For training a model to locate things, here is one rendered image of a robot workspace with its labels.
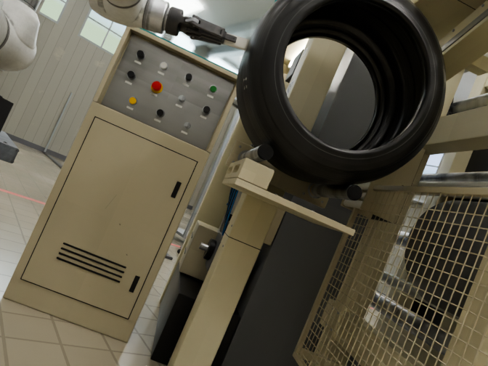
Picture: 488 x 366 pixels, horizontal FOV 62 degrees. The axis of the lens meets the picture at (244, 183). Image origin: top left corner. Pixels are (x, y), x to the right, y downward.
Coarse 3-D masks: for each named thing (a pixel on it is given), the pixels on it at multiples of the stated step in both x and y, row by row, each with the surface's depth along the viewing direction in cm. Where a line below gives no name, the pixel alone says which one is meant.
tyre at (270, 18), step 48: (288, 0) 110; (336, 0) 111; (384, 0) 112; (384, 48) 140; (432, 48) 114; (240, 96) 122; (384, 96) 142; (432, 96) 114; (288, 144) 110; (384, 144) 140
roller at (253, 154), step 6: (264, 144) 112; (252, 150) 121; (258, 150) 111; (264, 150) 111; (270, 150) 112; (240, 156) 145; (246, 156) 130; (252, 156) 120; (258, 156) 112; (264, 156) 111; (270, 156) 112; (258, 162) 124
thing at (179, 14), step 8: (176, 8) 114; (168, 16) 112; (176, 16) 112; (184, 16) 113; (168, 24) 113; (176, 24) 113; (184, 24) 113; (168, 32) 115; (176, 32) 115; (184, 32) 119
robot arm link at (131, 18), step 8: (96, 0) 109; (104, 0) 107; (144, 0) 110; (96, 8) 111; (104, 8) 110; (112, 8) 107; (120, 8) 106; (128, 8) 107; (136, 8) 108; (144, 8) 110; (104, 16) 112; (112, 16) 111; (120, 16) 110; (128, 16) 110; (136, 16) 110; (120, 24) 115; (128, 24) 113; (136, 24) 113
